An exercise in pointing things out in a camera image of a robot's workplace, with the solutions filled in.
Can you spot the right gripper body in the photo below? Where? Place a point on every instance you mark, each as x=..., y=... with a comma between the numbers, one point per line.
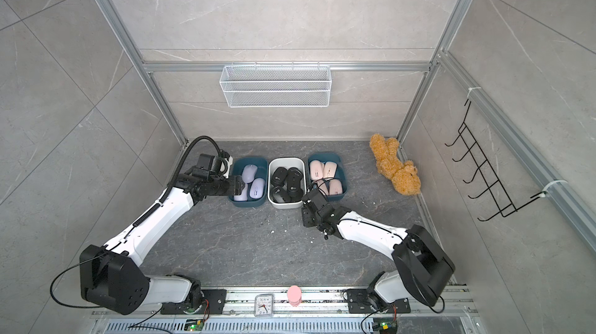
x=310, y=220

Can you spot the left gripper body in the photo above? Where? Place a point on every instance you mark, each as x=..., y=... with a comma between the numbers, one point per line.
x=222, y=186

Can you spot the pink mouse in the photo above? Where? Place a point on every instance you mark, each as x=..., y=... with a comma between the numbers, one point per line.
x=316, y=170
x=335, y=187
x=330, y=169
x=321, y=186

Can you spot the purple mouse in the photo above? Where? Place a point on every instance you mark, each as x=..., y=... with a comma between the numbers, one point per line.
x=257, y=188
x=242, y=197
x=249, y=173

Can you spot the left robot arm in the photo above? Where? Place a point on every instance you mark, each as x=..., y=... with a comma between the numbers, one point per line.
x=110, y=275

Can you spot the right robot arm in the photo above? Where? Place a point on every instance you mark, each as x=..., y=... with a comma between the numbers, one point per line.
x=423, y=268

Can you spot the left teal storage box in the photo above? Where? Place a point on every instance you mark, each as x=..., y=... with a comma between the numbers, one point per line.
x=262, y=172

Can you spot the teal storage box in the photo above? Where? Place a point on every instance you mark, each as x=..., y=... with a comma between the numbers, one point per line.
x=262, y=172
x=340, y=174

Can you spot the right teal storage box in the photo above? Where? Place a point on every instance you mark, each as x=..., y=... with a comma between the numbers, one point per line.
x=340, y=174

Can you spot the white storage box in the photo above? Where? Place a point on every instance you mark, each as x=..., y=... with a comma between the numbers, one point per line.
x=286, y=162

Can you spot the pink cylinder cup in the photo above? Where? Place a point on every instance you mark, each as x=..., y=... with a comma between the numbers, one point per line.
x=294, y=295

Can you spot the brown teddy bear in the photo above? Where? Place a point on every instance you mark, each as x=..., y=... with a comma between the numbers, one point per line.
x=402, y=175

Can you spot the white square desk clock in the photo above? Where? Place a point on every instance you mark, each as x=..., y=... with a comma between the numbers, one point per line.
x=263, y=307

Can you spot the right green circuit board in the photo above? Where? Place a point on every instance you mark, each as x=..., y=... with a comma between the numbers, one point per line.
x=385, y=327

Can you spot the green circuit board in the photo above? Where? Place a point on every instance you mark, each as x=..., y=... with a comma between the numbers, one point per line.
x=385, y=327
x=194, y=325

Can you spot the left green circuit board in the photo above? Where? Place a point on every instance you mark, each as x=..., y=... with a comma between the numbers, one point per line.
x=194, y=325

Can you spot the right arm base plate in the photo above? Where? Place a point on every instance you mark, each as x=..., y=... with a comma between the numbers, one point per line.
x=360, y=301

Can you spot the white wire mesh basket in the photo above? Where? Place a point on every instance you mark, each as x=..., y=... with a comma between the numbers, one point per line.
x=247, y=86

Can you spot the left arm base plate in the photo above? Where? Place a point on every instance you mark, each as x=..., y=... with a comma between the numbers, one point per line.
x=212, y=299

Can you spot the black wire hook rack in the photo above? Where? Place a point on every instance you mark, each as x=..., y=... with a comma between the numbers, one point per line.
x=486, y=173

